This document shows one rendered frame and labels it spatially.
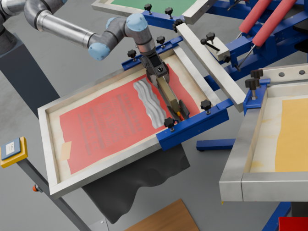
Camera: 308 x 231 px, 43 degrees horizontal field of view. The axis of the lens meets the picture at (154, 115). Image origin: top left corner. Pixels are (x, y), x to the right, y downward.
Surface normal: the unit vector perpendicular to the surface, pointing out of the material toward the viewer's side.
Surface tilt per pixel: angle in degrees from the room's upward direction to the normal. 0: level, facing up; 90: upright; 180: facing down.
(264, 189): 58
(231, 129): 0
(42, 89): 90
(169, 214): 0
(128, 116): 0
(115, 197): 95
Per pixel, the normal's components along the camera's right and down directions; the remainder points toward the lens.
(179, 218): -0.31, -0.66
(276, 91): -0.32, 0.28
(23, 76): 0.51, 0.48
